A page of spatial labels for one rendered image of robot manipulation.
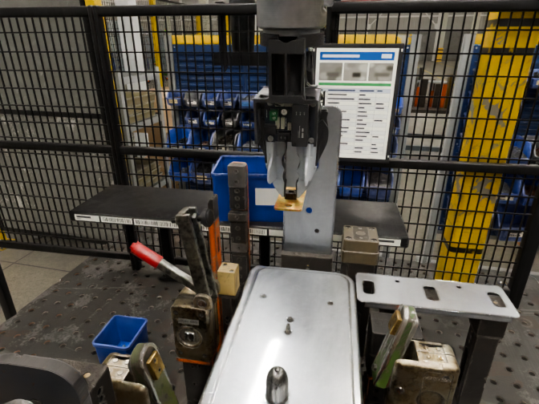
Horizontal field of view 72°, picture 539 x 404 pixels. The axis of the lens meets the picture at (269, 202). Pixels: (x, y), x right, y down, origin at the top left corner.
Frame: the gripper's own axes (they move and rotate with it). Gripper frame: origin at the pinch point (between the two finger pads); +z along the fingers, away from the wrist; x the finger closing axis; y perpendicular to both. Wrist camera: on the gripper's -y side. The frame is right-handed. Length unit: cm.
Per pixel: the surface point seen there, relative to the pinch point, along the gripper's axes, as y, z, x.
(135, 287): -40, 62, -56
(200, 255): 1.8, 12.4, -14.1
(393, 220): -39, 28, 22
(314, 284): -12.1, 28.3, 3.7
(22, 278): -116, 140, -193
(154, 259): 1.6, 14.4, -22.3
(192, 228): 1.7, 7.4, -15.0
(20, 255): -142, 143, -217
